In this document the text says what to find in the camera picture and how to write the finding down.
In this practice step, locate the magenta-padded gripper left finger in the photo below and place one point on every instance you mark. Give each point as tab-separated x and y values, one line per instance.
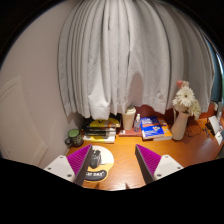
60	166

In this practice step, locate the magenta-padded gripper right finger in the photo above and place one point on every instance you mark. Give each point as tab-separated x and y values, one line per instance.
166	165

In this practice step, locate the black grey computer mouse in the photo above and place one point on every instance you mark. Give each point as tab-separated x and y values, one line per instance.
95	159

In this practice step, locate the white yellow black mouse pad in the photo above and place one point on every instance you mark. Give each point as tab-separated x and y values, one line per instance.
106	156

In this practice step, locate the orange and white book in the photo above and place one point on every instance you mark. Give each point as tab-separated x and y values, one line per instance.
167	133

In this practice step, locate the dark mug with green inside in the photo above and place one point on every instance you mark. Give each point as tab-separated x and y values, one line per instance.
75	137

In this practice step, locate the white ceramic vase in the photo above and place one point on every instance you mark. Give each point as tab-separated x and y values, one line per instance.
179	128

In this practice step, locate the blue book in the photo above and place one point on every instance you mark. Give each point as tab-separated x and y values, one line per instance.
151	128

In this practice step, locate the red book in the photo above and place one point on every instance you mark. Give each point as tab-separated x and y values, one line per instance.
128	133

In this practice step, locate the clear spray bottle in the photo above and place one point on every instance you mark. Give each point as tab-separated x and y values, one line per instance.
137	125

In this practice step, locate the cream tumbler with lid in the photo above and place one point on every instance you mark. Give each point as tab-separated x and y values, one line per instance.
128	119

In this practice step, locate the small white-framed screen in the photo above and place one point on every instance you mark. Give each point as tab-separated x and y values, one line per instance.
214	128

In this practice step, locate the yellow and black book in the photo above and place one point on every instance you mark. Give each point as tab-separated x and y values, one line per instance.
103	123

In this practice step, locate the white pleated curtain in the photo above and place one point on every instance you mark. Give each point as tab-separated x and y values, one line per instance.
133	56

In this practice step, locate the white wall panel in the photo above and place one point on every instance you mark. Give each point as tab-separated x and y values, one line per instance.
20	126

